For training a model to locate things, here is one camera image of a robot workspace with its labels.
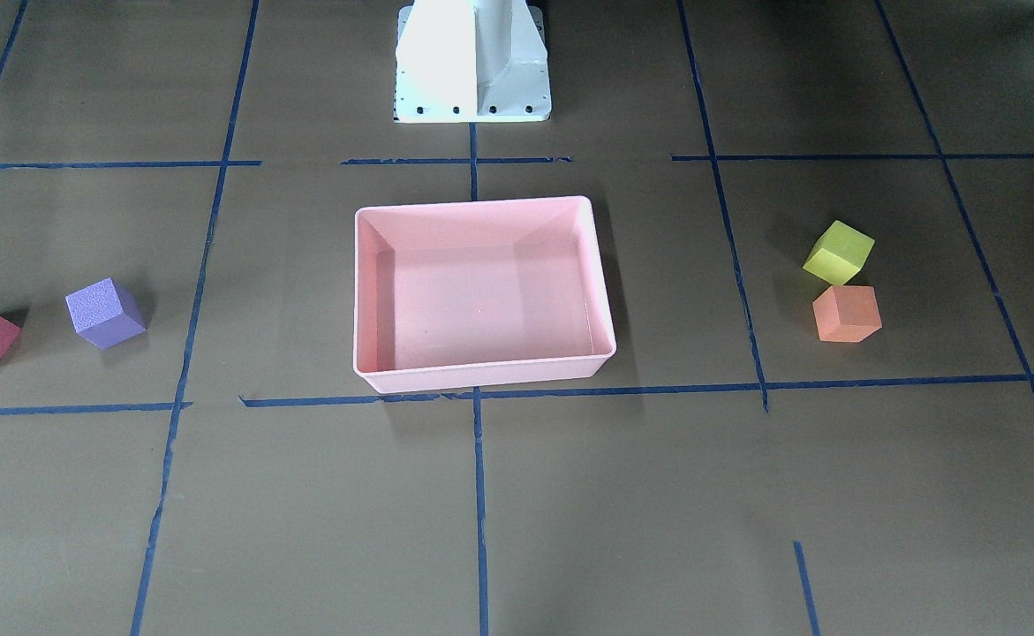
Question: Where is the yellow-green foam block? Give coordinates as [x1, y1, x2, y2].
[803, 220, 875, 286]

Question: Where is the pink plastic bin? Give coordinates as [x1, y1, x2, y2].
[352, 196, 617, 394]

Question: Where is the orange foam block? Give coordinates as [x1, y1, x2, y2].
[812, 285, 883, 343]

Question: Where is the purple foam block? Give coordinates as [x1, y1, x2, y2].
[65, 277, 147, 350]

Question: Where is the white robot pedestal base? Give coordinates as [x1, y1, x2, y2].
[393, 1, 553, 124]

